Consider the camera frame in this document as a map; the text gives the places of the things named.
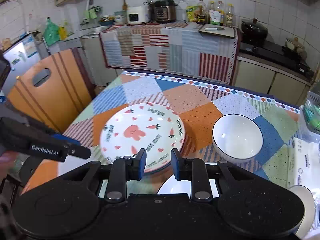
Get black gas stove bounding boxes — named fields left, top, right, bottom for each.
left=239, top=40, right=314, bottom=79

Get cream lower cabinet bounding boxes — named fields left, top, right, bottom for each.
left=234, top=56, right=312, bottom=106

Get white rice cooker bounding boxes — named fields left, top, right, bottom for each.
left=126, top=5, right=150, bottom=25

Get person's left hand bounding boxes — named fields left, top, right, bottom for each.
left=0, top=152, right=19, bottom=181

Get yellow plastic bottle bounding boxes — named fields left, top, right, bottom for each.
left=59, top=20, right=73, bottom=39

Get white green packet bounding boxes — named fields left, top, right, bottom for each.
left=209, top=9, right=222, bottom=26

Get dark pressure cooker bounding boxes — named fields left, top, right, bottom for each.
left=149, top=0, right=179, bottom=24

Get yellow green snack packet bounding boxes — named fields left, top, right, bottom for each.
left=185, top=5, right=201, bottom=22

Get dark label oil bottle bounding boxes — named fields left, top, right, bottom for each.
left=196, top=0, right=209, bottom=25

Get patchwork tablecloth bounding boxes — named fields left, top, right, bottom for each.
left=21, top=70, right=301, bottom=196

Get green plastic bag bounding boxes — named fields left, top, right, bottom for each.
left=42, top=17, right=62, bottom=43

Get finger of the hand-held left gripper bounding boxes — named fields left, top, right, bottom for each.
left=66, top=144, right=92, bottom=160

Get grey plastic basket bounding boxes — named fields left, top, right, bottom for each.
left=299, top=82, right=320, bottom=133

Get patchwork counter cloth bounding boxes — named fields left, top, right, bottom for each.
left=99, top=21, right=240, bottom=85

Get pale pot with lid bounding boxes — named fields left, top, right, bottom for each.
left=285, top=37, right=307, bottom=55

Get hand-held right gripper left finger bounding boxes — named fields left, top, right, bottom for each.
left=62, top=148, right=147, bottom=203

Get wooden chair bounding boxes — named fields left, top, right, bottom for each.
left=7, top=47, right=97, bottom=133

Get white tissue pack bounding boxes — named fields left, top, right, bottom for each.
left=286, top=136, right=320, bottom=188

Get blue basin with dishes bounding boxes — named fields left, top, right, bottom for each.
left=98, top=15, right=116, bottom=27

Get white plate with bunny print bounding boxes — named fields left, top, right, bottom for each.
left=99, top=103, right=186, bottom=171

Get dark cutting board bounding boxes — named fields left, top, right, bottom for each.
left=199, top=23, right=236, bottom=39

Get white plate with sun print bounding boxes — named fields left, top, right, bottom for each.
left=157, top=173, right=221, bottom=195

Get yellow oil bottle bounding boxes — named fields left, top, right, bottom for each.
left=215, top=1, right=226, bottom=26
left=225, top=3, right=236, bottom=27

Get white bowl with dark rim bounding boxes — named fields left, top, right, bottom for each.
left=212, top=114, right=264, bottom=161
left=287, top=185, right=316, bottom=233

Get black wok with lid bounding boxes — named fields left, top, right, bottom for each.
left=240, top=18, right=269, bottom=46

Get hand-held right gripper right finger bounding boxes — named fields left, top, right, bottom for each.
left=171, top=148, right=253, bottom=202

